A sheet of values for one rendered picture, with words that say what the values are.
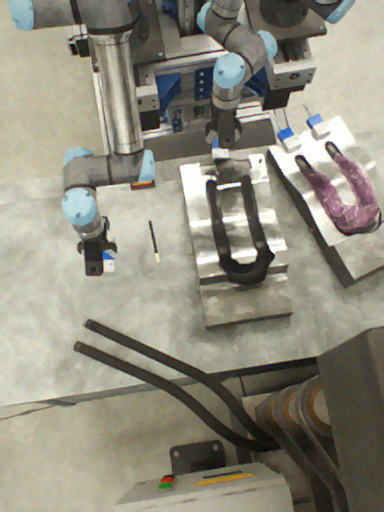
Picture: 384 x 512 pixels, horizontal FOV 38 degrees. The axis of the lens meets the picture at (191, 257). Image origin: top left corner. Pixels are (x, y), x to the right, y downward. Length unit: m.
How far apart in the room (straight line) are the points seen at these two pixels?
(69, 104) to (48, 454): 1.66
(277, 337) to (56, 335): 0.66
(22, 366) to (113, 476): 0.90
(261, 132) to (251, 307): 1.15
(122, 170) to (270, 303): 0.61
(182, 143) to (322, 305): 1.13
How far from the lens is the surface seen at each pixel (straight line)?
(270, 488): 1.01
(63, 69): 3.09
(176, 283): 1.72
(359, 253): 1.70
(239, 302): 1.65
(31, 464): 2.57
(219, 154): 1.81
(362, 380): 0.52
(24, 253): 1.82
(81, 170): 1.36
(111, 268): 1.69
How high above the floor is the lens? 2.47
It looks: 73 degrees down
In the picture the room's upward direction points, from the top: 1 degrees counter-clockwise
